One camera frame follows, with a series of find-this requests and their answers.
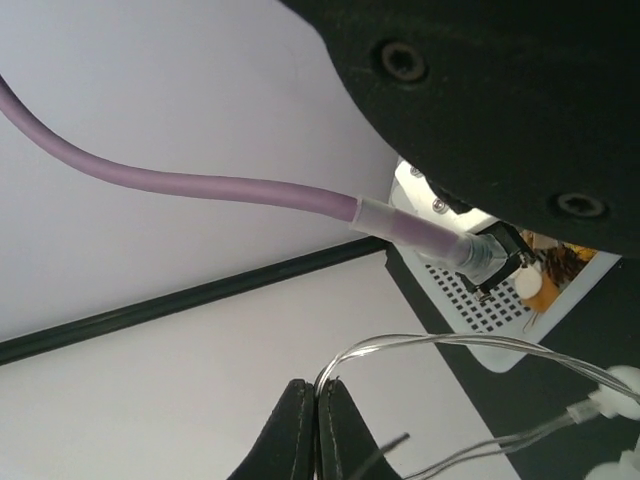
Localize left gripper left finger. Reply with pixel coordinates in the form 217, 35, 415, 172
228, 379, 316, 480

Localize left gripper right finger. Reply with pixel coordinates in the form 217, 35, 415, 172
316, 380, 401, 480

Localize white plastic basket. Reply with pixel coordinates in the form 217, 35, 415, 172
386, 247, 621, 343

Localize white bulb string lights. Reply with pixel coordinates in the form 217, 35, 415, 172
314, 333, 639, 479

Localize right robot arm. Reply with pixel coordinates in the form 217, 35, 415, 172
288, 1, 639, 258

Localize right black frame post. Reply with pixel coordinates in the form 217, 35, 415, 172
1, 237, 388, 366

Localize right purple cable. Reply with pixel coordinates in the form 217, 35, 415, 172
0, 72, 476, 269

